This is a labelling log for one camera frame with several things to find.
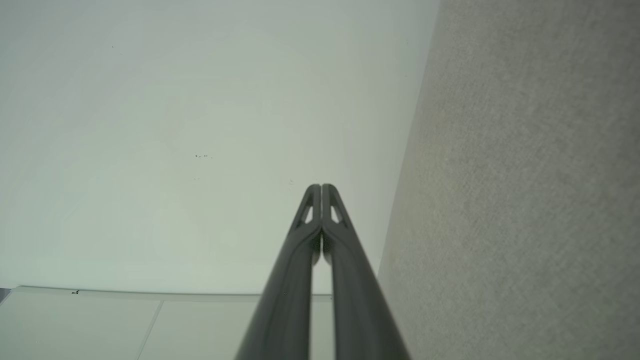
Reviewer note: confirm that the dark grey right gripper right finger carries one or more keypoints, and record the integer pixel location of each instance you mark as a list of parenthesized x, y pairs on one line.
[(360, 300)]

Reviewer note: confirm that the white baseboard strip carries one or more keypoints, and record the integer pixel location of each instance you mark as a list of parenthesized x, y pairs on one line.
[(150, 295)]

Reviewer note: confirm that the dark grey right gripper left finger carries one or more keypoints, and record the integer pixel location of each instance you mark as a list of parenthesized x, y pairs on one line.
[(285, 300)]

